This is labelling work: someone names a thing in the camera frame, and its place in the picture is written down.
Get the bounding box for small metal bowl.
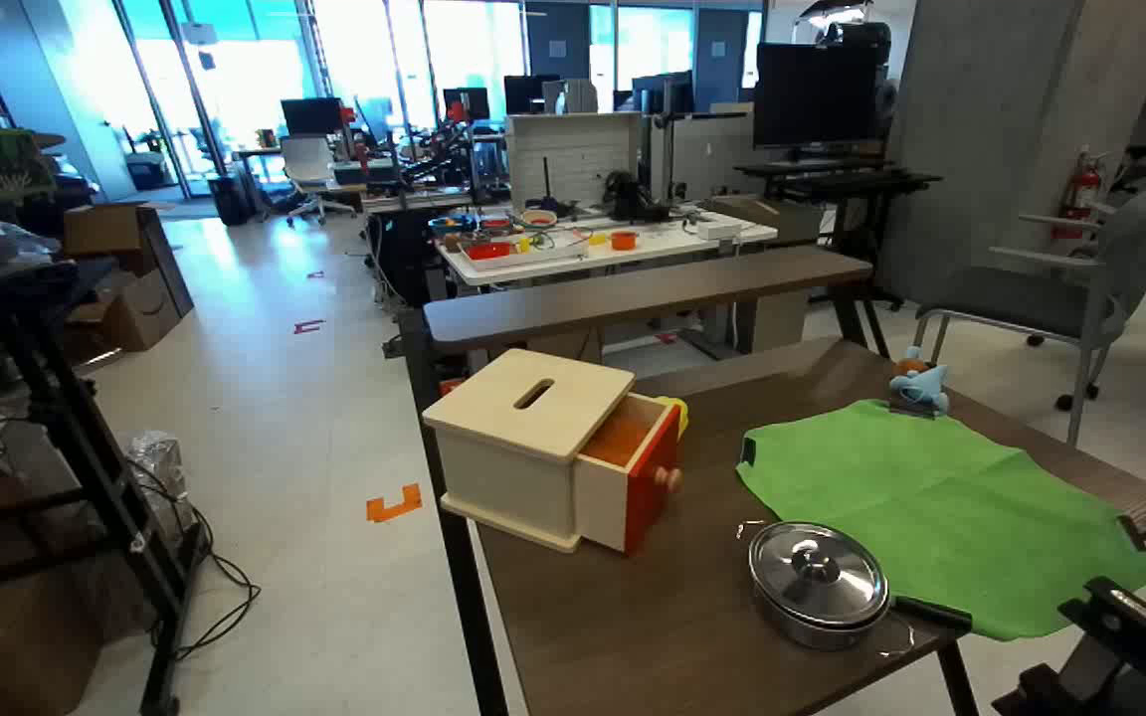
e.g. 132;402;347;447
731;516;897;653

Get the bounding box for black machine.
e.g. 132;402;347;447
597;168;673;225

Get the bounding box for red fire extinguisher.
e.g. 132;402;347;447
1056;147;1112;252

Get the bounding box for orange-fronted wooden drawer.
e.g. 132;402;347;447
573;388;690;557

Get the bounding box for green cloth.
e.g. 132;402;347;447
731;399;1146;643

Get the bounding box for brown cardboard box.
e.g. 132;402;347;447
64;257;199;356
62;204;165;261

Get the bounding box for white work table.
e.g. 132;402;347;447
436;208;784;293

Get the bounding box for dark wooden bench table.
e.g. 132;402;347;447
398;244;891;402

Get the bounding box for large black monitor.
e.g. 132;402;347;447
747;41;885;151

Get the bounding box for grey armchair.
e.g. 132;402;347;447
912;179;1146;451

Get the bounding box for orange floor tape marker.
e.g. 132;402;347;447
364;481;426;524

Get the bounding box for black shelf rack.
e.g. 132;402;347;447
0;128;223;716

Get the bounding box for blue orange plush toy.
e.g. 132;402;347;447
889;349;957;420

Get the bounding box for white office chair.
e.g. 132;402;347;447
279;132;364;221

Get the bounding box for white partition panel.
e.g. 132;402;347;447
505;111;645;211
666;111;755;208

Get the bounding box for black desk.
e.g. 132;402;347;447
729;154;942;253

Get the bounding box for small black monitor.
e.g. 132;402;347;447
279;94;352;138

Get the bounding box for black floor cables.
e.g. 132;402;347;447
177;522;267;665

